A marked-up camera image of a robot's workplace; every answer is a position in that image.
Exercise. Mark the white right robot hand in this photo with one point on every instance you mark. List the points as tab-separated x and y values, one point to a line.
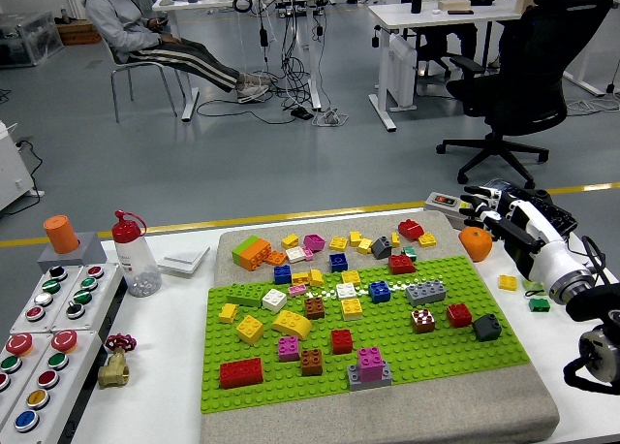
547	240

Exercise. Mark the brown toy brick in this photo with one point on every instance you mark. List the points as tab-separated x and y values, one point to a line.
315	307
423	321
311	362

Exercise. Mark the small green toy brick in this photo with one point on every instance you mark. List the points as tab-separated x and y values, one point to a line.
539	305

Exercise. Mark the grey long toy brick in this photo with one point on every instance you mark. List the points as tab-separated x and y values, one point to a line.
426	292

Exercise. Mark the green white toy brick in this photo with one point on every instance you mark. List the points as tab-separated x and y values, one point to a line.
410	253

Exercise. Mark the small yellow toy brick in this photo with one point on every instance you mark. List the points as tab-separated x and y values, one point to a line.
395	239

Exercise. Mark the grey roof toy brick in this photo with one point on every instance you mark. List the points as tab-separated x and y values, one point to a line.
381	247

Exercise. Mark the blue toy brick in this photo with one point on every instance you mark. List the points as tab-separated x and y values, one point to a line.
282	275
338	263
380	292

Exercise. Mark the magenta upturned toy brick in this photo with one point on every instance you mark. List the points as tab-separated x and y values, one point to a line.
315	243

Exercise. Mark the grey base toy brick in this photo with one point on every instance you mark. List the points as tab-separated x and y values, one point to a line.
353	378

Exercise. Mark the small pink toy brick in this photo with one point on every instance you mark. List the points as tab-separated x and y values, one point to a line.
308	254

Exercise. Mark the flat pink toy brick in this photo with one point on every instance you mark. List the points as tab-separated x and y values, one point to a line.
297	290

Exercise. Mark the yellow arch toy brick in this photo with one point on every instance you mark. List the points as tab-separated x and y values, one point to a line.
291	324

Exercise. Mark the small orange toy brick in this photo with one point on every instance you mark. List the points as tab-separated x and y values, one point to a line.
276	257

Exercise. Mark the green studded baseplate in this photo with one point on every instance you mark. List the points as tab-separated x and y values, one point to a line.
290	390

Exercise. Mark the green long toy brick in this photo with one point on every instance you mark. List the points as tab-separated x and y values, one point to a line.
245	294

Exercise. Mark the red long toy brick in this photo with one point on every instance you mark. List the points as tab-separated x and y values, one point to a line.
241	373

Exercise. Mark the black device clear case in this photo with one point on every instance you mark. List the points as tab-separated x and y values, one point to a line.
564	216

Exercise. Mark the light green plastic cup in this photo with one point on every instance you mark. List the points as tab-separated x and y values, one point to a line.
533	285

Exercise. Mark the orange fruit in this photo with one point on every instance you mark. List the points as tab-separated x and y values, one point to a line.
475	243

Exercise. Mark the dark grey roof brick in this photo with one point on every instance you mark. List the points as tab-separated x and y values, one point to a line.
486	327

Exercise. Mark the black office chair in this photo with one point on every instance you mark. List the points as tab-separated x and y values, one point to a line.
528	100

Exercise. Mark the white computer case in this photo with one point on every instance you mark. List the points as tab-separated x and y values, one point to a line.
402	71

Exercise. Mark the black phone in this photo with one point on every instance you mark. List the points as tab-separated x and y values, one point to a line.
460	12

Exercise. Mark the wooden box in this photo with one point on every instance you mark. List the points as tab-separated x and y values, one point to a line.
454	4

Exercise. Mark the black power strip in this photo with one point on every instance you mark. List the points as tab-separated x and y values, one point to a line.
301	113

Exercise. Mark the beige foam mat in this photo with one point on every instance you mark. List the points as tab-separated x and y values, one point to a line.
339	424

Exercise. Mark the orange long brick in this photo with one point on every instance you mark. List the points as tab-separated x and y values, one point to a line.
257	256

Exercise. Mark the lime green long brick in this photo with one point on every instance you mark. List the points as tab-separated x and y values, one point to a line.
242	247

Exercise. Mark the clear bottle red cap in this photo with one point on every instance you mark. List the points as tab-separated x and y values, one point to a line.
135	264

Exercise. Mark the grey metal chair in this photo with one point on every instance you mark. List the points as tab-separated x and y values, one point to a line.
138	66

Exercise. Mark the grey control box with knob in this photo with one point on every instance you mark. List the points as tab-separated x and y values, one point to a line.
104	294

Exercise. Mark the brass valve red handwheel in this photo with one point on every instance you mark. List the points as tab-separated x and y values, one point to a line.
114	366

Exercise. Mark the grey square block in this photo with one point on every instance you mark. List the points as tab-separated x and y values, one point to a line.
89	252

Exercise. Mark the seated person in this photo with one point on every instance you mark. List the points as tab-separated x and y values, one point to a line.
121	27

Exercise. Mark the grey four-button control box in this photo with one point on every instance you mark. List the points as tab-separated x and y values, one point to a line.
65	294

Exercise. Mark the orange cylinder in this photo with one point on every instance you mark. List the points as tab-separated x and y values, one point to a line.
60	233

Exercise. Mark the button box yellow blue buttons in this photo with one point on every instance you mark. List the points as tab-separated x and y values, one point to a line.
72	381

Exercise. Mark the wooden crate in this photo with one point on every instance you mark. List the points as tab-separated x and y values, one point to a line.
80	32

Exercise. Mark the emergency stop button box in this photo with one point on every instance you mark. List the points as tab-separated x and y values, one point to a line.
31	366

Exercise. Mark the white cabinet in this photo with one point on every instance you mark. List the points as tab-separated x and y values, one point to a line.
9	172

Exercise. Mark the clear plastic crate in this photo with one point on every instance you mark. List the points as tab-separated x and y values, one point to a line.
29	39

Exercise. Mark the grey two-button switch box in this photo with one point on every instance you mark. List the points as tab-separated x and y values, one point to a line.
441	204

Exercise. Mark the white wall switch plate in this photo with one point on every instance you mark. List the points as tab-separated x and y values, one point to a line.
181	260

